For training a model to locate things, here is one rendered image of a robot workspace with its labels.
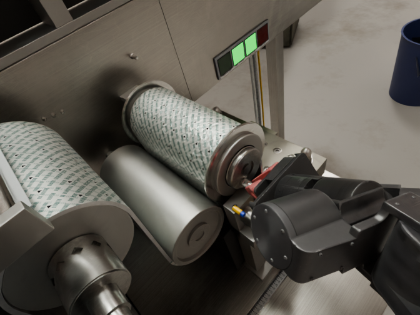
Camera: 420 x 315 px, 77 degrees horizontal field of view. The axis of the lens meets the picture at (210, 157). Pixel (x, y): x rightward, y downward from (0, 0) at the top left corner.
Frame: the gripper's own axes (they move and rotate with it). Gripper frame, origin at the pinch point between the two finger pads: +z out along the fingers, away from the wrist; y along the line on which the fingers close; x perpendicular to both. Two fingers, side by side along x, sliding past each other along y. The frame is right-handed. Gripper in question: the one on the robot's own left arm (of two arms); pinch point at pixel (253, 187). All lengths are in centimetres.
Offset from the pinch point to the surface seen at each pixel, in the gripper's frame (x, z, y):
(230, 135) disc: 9.4, -1.3, 1.5
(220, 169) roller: 6.2, -0.2, -2.5
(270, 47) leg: 9, 66, 76
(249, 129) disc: 7.5, 0.1, 5.5
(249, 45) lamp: 17, 34, 41
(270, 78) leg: -4, 76, 75
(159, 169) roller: 9.6, 15.0, -7.3
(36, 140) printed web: 25.4, 6.9, -18.7
